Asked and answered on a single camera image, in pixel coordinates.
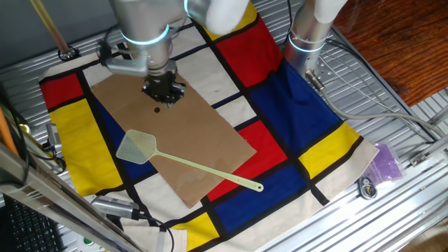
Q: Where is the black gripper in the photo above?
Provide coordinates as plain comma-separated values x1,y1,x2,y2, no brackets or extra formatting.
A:
141,69,187,106

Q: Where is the pale green plastic flyswatter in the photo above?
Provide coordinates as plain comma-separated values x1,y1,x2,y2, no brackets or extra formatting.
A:
115,129,265,193

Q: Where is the brown cardboard sheet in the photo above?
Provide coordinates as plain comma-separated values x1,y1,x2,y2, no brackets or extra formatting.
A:
90,71,258,209

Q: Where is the colour-block patterned cloth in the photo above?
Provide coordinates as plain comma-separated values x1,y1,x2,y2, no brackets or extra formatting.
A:
38,0,381,252

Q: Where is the orange pole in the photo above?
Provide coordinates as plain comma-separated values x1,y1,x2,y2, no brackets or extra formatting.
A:
0,106,19,158

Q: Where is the grey box green button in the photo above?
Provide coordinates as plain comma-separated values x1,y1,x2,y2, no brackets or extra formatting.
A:
75,233,108,252

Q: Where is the black keyboard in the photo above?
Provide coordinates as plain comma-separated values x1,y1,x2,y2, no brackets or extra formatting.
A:
2,195,67,252

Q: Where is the small black silver gadget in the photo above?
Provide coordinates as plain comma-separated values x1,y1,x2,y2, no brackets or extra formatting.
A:
357,176,379,201

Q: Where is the purple zip bag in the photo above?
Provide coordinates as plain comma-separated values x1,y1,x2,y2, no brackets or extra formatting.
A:
363,141,407,186

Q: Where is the wrist camera on silver bracket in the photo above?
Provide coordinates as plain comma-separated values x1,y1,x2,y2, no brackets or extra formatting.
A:
97,34,150,77

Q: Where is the small silver camera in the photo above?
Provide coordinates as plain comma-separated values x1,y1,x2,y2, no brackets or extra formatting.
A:
44,122,64,155

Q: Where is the silver camera with cable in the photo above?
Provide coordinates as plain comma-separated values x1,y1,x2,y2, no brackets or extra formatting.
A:
90,195,141,221

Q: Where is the brass camera pole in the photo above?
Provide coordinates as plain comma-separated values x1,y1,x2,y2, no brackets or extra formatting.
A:
29,0,81,62

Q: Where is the black camera cable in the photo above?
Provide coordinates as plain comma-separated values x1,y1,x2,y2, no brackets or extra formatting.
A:
138,211,176,252

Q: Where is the aluminium frame beam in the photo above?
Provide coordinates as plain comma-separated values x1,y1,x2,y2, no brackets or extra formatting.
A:
0,141,144,252

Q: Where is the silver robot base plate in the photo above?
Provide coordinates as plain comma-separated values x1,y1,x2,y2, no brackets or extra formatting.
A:
303,52,335,87

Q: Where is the thick grey base cable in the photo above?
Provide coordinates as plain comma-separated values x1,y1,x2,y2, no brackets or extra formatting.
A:
304,69,448,138

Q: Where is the aluminium corner bracket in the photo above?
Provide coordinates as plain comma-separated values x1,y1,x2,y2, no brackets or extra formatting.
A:
408,152,428,168

